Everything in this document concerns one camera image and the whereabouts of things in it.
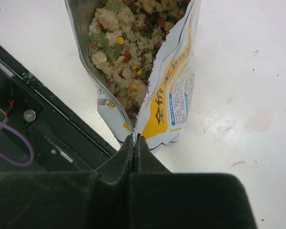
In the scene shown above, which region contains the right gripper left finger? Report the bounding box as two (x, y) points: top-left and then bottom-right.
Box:
(0, 135), (133, 229)

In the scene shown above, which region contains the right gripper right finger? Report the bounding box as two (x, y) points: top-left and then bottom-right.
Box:
(128, 135), (257, 229)

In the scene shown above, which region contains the pet food bag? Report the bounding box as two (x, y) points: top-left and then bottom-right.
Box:
(65, 0), (201, 152)

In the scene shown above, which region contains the pet food kibble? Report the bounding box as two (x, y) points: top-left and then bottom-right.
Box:
(88, 0), (189, 119)

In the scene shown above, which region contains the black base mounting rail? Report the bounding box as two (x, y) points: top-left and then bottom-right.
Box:
(0, 46), (116, 171)

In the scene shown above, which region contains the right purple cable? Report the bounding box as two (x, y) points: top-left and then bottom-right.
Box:
(0, 118), (35, 167)

